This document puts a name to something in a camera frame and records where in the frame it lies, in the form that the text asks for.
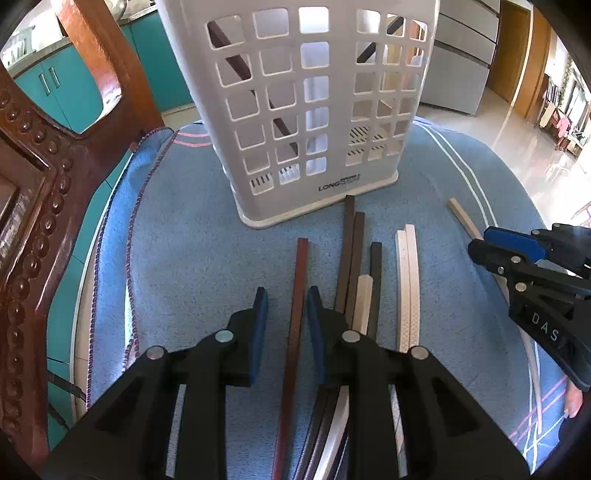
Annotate light wooden chopstick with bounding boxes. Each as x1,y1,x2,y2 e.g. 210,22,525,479
448,198,543,434

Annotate white textured chopstick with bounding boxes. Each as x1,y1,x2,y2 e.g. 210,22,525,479
396,230,411,353
405,224,421,348

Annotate reddish brown chopstick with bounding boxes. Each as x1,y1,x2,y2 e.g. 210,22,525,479
270,238,308,480

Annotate teal kitchen cabinets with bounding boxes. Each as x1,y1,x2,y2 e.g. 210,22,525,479
11,11,195,453

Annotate cream short chopstick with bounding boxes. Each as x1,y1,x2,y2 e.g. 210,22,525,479
313,274,374,480

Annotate blue striped table cloth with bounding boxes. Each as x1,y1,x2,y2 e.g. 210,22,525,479
88,120,566,479

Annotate grey refrigerator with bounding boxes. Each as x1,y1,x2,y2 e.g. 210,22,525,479
421,0,500,115

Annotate black chopstick in basket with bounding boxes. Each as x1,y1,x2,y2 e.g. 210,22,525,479
356,15,406,64

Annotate white plastic utensil basket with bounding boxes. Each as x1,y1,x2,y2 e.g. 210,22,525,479
157,1,440,228

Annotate carved wooden chair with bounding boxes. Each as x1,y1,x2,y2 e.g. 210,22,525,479
1,1,163,470

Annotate reddish chopstick in basket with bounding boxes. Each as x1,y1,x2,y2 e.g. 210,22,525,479
206,20,298,159

